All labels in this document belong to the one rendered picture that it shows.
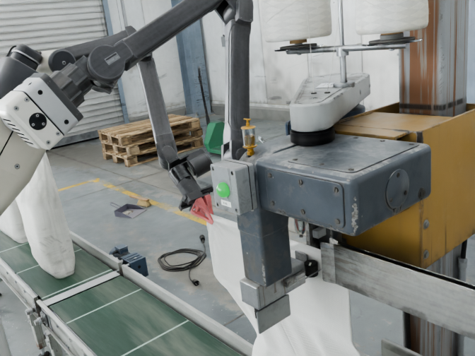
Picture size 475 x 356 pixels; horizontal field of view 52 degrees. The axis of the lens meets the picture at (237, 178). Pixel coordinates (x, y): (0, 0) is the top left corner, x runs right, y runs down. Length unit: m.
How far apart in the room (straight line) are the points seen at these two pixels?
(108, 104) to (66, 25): 1.46
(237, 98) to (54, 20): 7.62
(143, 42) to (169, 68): 8.53
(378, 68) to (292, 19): 5.86
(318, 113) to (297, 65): 6.99
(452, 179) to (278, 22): 0.53
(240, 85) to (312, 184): 0.48
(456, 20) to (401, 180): 0.50
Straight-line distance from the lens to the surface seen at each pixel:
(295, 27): 1.16
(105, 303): 2.50
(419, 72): 1.24
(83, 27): 8.89
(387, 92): 6.96
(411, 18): 1.02
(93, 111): 8.91
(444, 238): 1.20
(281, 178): 0.86
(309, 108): 0.95
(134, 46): 1.16
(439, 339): 1.47
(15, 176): 1.24
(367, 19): 1.03
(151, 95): 1.56
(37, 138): 1.07
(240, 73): 1.23
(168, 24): 1.21
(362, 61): 7.15
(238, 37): 1.26
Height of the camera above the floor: 1.57
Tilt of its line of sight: 17 degrees down
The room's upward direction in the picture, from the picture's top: 7 degrees counter-clockwise
